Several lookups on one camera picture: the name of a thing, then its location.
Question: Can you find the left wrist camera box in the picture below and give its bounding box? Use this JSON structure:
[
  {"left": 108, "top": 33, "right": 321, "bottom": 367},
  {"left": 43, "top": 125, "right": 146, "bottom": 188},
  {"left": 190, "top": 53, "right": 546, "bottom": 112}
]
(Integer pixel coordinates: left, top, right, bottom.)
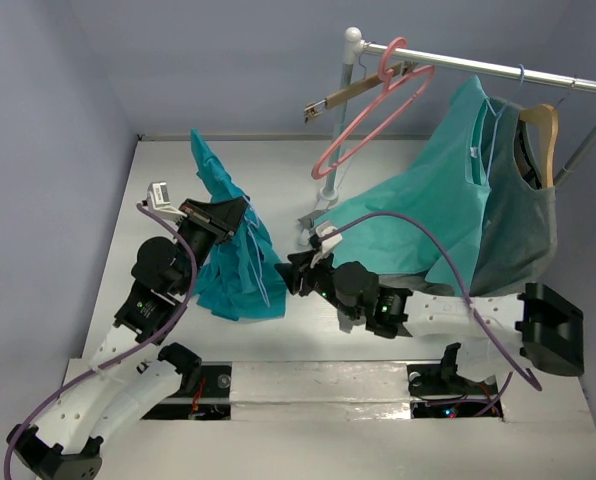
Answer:
[{"left": 139, "top": 181, "right": 185, "bottom": 223}]

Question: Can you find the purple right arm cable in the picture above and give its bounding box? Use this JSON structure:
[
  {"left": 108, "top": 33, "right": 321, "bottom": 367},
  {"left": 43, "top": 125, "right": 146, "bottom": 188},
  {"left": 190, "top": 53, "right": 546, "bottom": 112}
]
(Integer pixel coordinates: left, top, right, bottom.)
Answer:
[{"left": 322, "top": 212, "right": 544, "bottom": 416}]

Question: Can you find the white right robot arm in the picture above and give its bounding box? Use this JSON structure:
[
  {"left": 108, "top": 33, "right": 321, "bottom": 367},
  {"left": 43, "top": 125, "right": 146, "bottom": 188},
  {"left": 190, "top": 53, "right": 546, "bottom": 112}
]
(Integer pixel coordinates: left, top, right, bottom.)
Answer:
[{"left": 275, "top": 251, "right": 584, "bottom": 392}]

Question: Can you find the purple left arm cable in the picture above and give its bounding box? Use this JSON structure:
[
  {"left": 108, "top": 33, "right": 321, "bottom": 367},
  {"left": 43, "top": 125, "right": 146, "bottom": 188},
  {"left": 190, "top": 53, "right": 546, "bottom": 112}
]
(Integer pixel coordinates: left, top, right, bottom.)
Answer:
[{"left": 1, "top": 202, "right": 199, "bottom": 480}]

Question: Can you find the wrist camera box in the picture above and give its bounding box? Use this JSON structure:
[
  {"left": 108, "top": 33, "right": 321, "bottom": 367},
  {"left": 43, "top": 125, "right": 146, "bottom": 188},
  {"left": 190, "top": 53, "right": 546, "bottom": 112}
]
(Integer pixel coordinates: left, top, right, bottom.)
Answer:
[
  {"left": 139, "top": 181, "right": 185, "bottom": 223},
  {"left": 309, "top": 221, "right": 343, "bottom": 268}
]

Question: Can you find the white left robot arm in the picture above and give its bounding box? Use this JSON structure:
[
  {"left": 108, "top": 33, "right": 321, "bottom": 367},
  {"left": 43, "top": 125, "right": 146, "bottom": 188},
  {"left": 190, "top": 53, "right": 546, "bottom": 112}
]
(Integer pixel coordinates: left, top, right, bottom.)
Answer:
[{"left": 3, "top": 194, "right": 248, "bottom": 479}]

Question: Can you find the mint green t shirt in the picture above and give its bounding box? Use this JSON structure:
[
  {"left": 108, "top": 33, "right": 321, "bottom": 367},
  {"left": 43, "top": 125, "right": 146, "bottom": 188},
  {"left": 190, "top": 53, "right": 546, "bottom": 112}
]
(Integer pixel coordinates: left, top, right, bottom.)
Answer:
[{"left": 320, "top": 76, "right": 493, "bottom": 295}]

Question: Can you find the grey t shirt on hanger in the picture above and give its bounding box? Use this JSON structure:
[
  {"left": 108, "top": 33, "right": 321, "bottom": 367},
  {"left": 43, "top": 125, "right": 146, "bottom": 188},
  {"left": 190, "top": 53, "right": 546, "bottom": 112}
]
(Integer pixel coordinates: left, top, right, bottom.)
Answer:
[{"left": 470, "top": 103, "right": 557, "bottom": 297}]

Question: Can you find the beige clip hanger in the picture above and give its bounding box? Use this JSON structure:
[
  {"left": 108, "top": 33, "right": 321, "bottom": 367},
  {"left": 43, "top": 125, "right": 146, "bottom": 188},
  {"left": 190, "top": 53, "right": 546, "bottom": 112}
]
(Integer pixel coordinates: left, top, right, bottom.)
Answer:
[{"left": 303, "top": 61, "right": 418, "bottom": 123}]

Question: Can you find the teal blue t shirt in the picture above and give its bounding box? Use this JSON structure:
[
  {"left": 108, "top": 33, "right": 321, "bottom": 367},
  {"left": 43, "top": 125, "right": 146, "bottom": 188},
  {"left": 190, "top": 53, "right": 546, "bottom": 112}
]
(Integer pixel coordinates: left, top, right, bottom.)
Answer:
[{"left": 190, "top": 129, "right": 287, "bottom": 321}]

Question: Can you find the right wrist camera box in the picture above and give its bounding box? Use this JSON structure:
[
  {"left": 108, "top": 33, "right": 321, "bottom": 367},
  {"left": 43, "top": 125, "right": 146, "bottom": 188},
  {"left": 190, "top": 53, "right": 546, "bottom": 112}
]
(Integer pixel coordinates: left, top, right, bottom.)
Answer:
[{"left": 309, "top": 221, "right": 343, "bottom": 268}]

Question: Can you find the wooden hanger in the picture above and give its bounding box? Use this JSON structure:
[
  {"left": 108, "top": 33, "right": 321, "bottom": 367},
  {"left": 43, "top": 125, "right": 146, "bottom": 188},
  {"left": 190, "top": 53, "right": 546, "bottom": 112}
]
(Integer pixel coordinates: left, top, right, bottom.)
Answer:
[{"left": 519, "top": 76, "right": 578, "bottom": 188}]

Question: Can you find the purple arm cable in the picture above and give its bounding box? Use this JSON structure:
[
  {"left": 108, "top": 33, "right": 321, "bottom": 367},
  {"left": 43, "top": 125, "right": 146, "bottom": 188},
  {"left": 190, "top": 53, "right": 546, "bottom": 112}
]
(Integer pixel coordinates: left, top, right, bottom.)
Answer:
[
  {"left": 1, "top": 202, "right": 199, "bottom": 480},
  {"left": 322, "top": 212, "right": 544, "bottom": 416}
]

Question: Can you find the metal clothes rack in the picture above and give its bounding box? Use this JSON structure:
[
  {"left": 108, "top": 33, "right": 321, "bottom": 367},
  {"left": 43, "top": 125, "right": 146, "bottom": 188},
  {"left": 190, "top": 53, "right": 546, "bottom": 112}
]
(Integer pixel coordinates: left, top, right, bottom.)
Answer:
[{"left": 297, "top": 27, "right": 596, "bottom": 246}]

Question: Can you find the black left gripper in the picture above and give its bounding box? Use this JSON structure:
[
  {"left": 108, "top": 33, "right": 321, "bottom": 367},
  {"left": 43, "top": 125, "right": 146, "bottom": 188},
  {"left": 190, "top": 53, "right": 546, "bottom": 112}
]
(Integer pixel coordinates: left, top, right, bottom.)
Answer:
[{"left": 175, "top": 195, "right": 250, "bottom": 295}]

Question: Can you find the pink plastic hanger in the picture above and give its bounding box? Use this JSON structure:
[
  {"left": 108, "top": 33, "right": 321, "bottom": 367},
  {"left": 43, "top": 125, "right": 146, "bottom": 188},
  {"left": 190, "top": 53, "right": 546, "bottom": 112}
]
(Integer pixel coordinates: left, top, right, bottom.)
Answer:
[{"left": 310, "top": 35, "right": 437, "bottom": 181}]

